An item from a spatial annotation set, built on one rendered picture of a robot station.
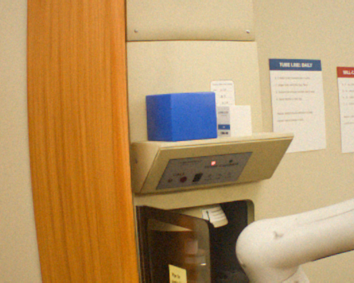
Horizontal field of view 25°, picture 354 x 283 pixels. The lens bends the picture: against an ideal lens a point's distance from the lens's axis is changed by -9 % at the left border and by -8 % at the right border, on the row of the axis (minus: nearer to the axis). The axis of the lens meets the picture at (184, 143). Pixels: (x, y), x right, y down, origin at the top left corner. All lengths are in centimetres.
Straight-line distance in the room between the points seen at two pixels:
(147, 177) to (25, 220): 51
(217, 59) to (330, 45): 85
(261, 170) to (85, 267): 43
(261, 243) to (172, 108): 32
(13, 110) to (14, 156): 11
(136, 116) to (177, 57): 15
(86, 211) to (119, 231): 15
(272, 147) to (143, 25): 36
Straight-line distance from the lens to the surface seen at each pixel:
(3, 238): 200
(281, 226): 143
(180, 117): 157
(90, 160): 163
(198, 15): 173
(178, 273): 150
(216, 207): 179
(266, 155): 172
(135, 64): 165
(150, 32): 167
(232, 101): 176
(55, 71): 178
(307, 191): 246
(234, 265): 189
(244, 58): 179
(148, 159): 158
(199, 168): 164
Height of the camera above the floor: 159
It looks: 3 degrees down
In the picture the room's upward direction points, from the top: 3 degrees counter-clockwise
